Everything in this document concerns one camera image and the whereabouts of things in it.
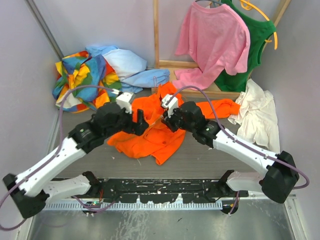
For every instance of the green tank top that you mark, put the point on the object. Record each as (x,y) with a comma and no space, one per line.
(259,31)

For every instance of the aluminium rail frame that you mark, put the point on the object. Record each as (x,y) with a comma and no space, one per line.
(165,209)

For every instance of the wooden clothes rack frame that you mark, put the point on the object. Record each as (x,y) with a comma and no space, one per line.
(212,91)

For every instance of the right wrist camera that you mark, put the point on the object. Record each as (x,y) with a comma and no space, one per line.
(169,103)

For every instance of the light blue shirt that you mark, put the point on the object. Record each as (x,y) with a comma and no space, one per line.
(130,68)

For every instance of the orange zip jacket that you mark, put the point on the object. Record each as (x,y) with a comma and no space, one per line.
(157,141)

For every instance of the pink t-shirt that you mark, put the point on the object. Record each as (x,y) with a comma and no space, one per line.
(217,39)

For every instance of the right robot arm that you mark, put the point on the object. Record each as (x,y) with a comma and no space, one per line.
(275,174)

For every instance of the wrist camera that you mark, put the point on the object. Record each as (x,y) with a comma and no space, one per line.
(169,103)
(124,100)

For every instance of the multicolour crumpled cloth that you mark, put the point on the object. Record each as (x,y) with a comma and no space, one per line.
(87,76)

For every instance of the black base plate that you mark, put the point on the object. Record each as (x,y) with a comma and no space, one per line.
(160,191)

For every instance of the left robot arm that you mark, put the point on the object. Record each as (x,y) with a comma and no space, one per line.
(33,189)

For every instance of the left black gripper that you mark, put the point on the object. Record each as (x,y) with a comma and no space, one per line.
(133,128)

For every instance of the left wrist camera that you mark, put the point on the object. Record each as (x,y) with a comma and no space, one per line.
(124,100)

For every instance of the white crumpled shirt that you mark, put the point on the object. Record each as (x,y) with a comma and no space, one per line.
(257,117)

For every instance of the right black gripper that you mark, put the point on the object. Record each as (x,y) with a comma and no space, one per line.
(168,121)

